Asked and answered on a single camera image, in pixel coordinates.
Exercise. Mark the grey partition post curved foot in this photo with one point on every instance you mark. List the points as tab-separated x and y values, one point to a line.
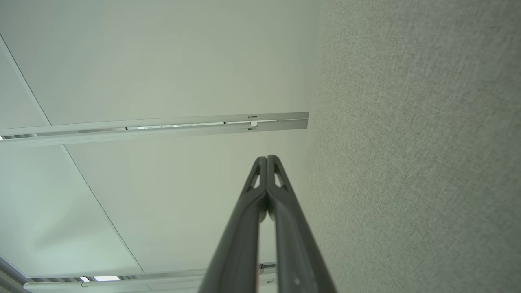
163	279

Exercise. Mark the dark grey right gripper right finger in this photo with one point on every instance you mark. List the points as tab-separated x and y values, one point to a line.
297	252

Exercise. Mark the grey partition post double foot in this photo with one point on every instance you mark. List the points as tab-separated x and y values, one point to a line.
281	124

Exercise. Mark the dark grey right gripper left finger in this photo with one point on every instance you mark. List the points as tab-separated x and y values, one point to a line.
240	244

